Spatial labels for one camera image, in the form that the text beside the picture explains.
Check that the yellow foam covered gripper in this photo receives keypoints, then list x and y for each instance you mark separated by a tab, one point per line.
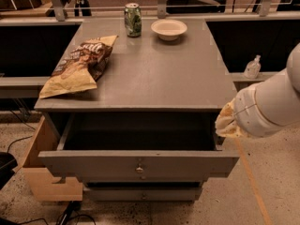
248	112

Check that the grey top drawer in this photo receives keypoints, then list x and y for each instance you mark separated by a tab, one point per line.
136	147

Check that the grey drawer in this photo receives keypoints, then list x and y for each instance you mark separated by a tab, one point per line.
143	194
136	147

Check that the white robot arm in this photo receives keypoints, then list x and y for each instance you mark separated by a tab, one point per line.
264	108

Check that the grey drawer cabinet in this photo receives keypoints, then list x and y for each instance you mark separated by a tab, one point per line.
147	74

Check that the grey bottom drawer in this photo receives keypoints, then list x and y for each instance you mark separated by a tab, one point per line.
143	194

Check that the grey side shelf right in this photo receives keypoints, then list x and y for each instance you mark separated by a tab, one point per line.
241	81

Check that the grey side shelf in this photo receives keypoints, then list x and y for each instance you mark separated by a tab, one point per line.
241	81
21	87

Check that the white paper bowl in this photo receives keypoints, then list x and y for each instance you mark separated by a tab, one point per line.
168	30

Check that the green soda can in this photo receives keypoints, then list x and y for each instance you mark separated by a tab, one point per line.
133	19

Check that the yellow brown chip bag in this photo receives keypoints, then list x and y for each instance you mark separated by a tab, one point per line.
81	69

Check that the wooden side box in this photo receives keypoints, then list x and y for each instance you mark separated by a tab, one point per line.
44	186

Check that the grey side shelf left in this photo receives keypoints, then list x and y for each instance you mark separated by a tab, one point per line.
21	87

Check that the black object left edge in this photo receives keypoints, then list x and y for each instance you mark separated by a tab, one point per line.
7	164

